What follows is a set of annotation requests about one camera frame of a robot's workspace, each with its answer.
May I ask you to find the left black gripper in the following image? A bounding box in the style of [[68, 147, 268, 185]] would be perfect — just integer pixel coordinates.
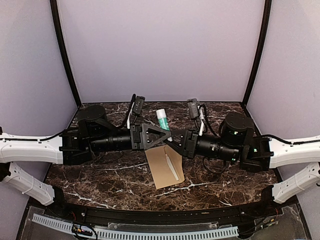
[[89, 121, 171, 153]]

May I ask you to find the white green glue stick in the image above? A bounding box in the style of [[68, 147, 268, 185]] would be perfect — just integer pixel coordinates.
[[156, 108, 170, 131]]

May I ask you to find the brown paper envelope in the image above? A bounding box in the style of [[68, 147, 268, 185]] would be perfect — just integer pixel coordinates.
[[145, 145, 185, 190]]

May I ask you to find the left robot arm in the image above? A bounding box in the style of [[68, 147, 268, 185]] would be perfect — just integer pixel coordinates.
[[0, 105, 172, 218]]

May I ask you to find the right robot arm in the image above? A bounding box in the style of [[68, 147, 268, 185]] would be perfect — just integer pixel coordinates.
[[165, 112, 320, 217]]

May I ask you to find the white slotted cable duct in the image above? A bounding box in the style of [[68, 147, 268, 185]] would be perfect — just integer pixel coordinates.
[[31, 213, 239, 240]]

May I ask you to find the black front table rail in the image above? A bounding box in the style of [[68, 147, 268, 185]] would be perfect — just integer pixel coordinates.
[[46, 189, 279, 225]]

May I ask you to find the right black corner post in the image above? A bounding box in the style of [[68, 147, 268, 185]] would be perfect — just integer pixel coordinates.
[[241, 0, 272, 109]]

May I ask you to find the black corner post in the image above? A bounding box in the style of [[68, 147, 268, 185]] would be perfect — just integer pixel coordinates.
[[49, 0, 82, 108], [241, 0, 272, 109]]

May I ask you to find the left black corner post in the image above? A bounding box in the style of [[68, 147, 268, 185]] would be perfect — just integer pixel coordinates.
[[49, 0, 82, 108]]

